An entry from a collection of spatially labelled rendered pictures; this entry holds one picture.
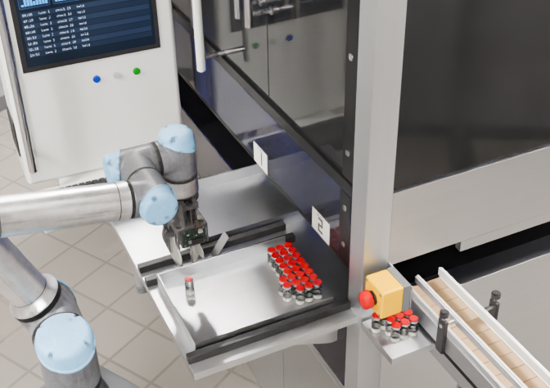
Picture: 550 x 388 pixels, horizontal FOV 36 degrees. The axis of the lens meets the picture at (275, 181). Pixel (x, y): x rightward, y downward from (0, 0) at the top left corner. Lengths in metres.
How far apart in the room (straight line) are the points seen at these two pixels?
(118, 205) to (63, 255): 2.08
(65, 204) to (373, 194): 0.62
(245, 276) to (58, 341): 0.52
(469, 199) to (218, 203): 0.73
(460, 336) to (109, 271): 1.98
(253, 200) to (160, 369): 0.98
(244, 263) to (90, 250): 1.64
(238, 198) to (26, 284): 0.75
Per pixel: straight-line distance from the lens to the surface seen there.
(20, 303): 1.85
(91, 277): 3.54
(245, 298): 2.02
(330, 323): 1.95
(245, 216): 2.27
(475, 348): 1.86
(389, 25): 1.58
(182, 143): 1.74
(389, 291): 1.82
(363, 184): 1.75
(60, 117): 2.56
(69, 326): 1.80
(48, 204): 1.58
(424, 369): 2.22
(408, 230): 1.87
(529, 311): 2.34
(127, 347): 3.21
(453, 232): 1.96
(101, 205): 1.60
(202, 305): 2.00
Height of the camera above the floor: 2.22
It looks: 34 degrees down
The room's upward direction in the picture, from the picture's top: 1 degrees counter-clockwise
